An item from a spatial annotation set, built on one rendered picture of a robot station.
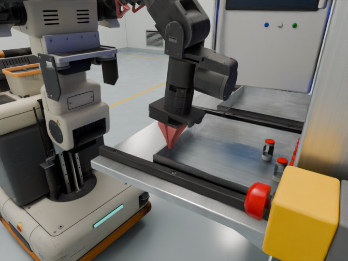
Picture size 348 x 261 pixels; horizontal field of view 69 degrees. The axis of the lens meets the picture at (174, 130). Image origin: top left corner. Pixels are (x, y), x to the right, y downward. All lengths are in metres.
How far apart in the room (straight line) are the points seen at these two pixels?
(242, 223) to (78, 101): 0.85
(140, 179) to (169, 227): 1.12
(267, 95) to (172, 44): 0.63
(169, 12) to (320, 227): 0.35
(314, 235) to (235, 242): 1.32
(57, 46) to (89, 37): 0.14
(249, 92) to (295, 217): 0.80
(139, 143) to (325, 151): 0.44
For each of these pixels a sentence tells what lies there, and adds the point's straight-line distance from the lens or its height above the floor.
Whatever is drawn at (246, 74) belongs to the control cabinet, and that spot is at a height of 0.87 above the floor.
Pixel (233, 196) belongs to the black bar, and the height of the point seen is 0.90.
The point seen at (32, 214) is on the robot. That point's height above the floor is 0.28.
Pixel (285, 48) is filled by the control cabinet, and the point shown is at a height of 1.01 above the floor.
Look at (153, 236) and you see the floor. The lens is 1.58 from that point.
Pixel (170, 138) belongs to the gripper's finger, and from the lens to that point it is 0.53.
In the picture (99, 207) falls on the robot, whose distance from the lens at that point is 1.38.
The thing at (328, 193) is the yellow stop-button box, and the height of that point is 1.03.
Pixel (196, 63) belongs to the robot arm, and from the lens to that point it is 0.45.
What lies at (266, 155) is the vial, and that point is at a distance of 0.59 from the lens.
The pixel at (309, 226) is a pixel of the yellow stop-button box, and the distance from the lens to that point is 0.27.
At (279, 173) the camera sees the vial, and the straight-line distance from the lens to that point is 0.53.
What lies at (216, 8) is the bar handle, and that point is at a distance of 1.32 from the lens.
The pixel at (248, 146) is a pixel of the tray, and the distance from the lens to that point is 0.64.
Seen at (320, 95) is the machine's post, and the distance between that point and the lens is 0.30.
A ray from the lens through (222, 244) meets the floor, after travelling 1.56.
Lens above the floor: 1.19
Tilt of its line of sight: 26 degrees down
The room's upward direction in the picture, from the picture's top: straight up
